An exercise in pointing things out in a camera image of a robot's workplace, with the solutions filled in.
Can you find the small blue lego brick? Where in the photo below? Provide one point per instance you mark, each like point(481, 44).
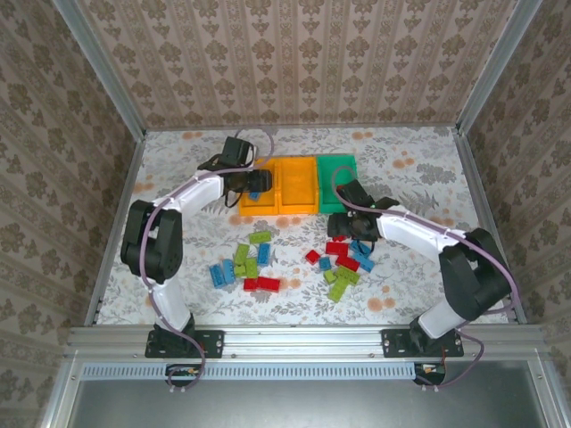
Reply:
point(325, 263)

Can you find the small red lego brick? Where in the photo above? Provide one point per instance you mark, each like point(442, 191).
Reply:
point(312, 256)
point(250, 284)

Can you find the small green lego brick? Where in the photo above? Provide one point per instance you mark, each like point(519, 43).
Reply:
point(240, 270)
point(330, 276)

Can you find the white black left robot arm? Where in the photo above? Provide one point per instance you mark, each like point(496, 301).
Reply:
point(169, 303)

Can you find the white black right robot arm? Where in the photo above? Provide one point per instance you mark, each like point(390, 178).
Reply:
point(415, 232)

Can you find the orange plastic bin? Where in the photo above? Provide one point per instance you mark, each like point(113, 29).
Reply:
point(267, 209)
point(296, 178)

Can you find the green plastic bin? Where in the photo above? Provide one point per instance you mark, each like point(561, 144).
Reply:
point(328, 178)

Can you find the floral patterned table covering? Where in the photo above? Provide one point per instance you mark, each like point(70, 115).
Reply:
point(303, 312)

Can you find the grey metal sheet panel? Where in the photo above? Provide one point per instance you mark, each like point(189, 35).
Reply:
point(303, 405)

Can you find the aluminium back frame rail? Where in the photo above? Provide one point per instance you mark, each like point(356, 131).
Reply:
point(357, 126)

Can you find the aluminium front frame rail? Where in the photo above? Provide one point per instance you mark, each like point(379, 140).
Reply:
point(303, 341)

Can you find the aluminium side frame rail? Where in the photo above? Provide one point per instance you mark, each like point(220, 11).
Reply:
point(475, 178)
point(117, 227)

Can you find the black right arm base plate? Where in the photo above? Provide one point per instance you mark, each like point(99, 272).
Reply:
point(397, 343)

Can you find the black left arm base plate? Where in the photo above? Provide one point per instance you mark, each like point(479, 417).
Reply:
point(209, 343)

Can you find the aluminium frame post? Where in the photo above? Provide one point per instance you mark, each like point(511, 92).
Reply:
point(98, 67)
point(495, 67)

